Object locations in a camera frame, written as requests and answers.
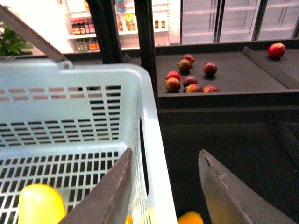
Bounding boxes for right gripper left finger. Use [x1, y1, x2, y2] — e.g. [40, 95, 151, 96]
[60, 148, 133, 224]

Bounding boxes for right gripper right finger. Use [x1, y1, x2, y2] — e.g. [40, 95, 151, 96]
[198, 150, 294, 224]

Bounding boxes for yellow mango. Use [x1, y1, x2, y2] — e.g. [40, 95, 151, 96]
[18, 184, 66, 224]

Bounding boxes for light blue plastic basket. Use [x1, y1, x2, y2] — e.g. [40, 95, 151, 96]
[0, 59, 177, 224]

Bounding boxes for brown basket handle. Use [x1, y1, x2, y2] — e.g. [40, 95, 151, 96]
[0, 5, 73, 70]

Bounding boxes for dark wooden display stand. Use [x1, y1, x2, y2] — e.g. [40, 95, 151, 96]
[63, 0, 299, 224]

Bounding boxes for red apple on upper tray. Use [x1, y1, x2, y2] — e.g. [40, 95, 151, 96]
[267, 42, 286, 59]

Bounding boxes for white shelf with bottles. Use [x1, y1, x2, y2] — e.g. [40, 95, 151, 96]
[60, 0, 169, 53]

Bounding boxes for glass door cooler row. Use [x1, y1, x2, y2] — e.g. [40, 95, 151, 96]
[180, 0, 299, 45]

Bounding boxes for green potted plant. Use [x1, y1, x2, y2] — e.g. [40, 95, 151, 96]
[0, 22, 33, 56]

